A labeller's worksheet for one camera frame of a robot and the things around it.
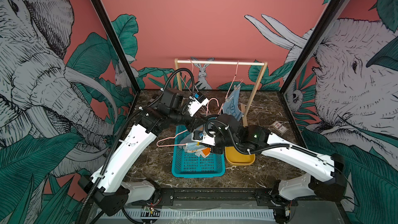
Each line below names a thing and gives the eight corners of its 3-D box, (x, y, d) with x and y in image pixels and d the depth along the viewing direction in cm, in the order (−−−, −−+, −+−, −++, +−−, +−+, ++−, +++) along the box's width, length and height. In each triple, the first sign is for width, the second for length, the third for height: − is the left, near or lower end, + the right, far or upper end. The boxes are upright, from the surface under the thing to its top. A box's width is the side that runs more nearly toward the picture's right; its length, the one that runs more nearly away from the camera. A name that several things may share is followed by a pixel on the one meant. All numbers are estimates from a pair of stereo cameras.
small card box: (281, 135, 99) (282, 133, 97) (270, 125, 104) (271, 124, 102) (286, 130, 101) (288, 129, 100) (276, 121, 106) (277, 120, 104)
